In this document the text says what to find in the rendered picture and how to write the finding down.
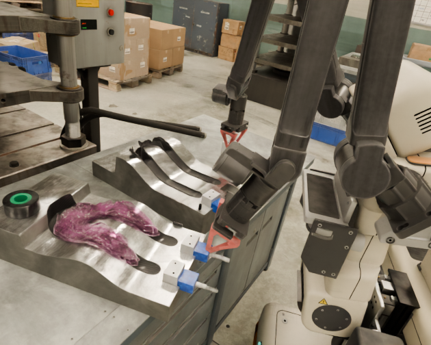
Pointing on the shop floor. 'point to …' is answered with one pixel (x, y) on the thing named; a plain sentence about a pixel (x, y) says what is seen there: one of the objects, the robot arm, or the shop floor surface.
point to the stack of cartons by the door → (230, 39)
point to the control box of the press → (92, 48)
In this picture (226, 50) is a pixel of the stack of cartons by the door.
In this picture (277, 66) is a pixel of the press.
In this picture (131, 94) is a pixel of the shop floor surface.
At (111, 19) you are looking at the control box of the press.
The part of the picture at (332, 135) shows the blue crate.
